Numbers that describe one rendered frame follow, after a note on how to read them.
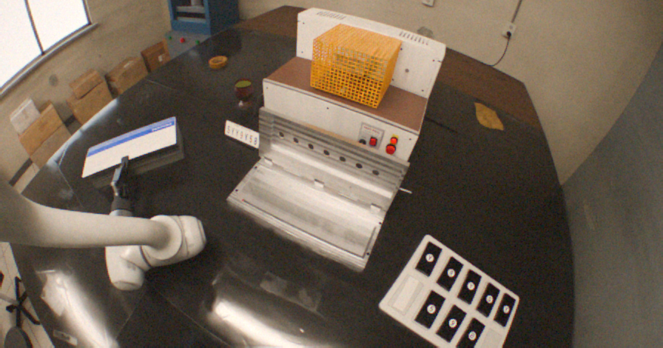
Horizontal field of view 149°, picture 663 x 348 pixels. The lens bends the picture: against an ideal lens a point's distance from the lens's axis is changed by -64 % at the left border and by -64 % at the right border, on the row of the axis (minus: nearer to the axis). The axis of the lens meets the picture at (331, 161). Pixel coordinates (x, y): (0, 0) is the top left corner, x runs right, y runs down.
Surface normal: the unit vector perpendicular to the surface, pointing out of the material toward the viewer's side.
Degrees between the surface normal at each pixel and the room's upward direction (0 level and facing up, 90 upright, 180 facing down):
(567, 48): 90
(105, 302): 0
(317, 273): 0
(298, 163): 79
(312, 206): 0
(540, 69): 90
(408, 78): 90
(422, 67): 90
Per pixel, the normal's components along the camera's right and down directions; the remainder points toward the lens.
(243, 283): 0.10, -0.66
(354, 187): -0.39, 0.53
